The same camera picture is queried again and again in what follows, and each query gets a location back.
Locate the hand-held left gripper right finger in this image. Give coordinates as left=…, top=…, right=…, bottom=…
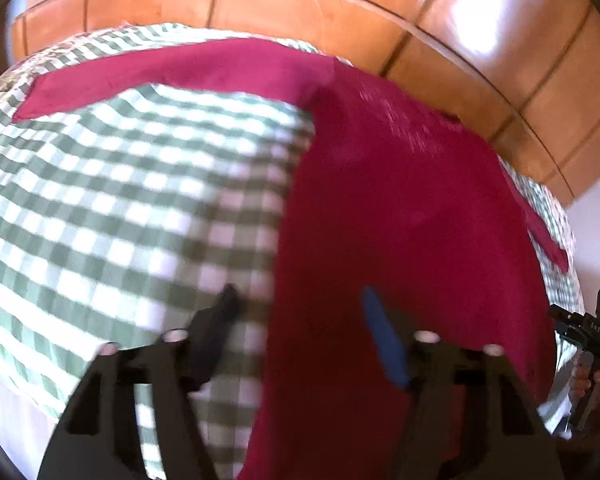
left=361, top=286, right=565, bottom=480

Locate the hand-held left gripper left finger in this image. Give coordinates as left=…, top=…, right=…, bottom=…
left=37, top=284, right=243, bottom=480

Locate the red long-sleeved shirt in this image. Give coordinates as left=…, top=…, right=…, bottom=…
left=12, top=42, right=570, bottom=480

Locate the person's right hand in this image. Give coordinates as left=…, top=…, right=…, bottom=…
left=569, top=355, right=600, bottom=413

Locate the green checked bedspread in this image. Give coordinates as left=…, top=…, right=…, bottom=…
left=0, top=22, right=583, bottom=480

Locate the white bed sheet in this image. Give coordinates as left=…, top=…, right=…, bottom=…
left=0, top=355, right=61, bottom=476

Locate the wooden wardrobe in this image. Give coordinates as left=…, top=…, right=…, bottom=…
left=10, top=0, right=600, bottom=206

